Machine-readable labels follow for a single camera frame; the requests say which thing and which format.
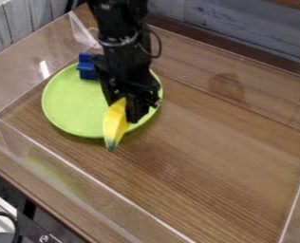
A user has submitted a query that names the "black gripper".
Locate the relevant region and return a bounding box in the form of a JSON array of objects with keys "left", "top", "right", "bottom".
[{"left": 92, "top": 37, "right": 161, "bottom": 123}]

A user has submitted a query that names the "yellow toy banana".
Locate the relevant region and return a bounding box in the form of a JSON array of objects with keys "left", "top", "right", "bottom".
[{"left": 103, "top": 98, "right": 129, "bottom": 152}]

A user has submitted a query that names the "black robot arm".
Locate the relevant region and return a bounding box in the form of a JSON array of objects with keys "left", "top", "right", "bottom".
[{"left": 87, "top": 0, "right": 161, "bottom": 123}]

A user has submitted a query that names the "green round plate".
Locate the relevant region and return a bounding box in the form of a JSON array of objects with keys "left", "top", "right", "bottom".
[{"left": 40, "top": 64, "right": 159, "bottom": 139}]

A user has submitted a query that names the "blue plastic block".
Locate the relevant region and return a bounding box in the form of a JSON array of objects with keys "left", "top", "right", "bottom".
[{"left": 76, "top": 52, "right": 99, "bottom": 80}]

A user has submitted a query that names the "black device with knob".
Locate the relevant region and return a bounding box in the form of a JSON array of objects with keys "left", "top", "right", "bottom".
[{"left": 16, "top": 215, "right": 81, "bottom": 243}]

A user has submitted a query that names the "clear acrylic enclosure wall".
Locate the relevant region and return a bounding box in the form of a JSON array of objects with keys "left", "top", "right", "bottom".
[{"left": 0, "top": 10, "right": 300, "bottom": 243}]

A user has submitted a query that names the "black cable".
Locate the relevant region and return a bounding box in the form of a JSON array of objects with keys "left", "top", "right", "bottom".
[{"left": 0, "top": 211, "right": 20, "bottom": 243}]

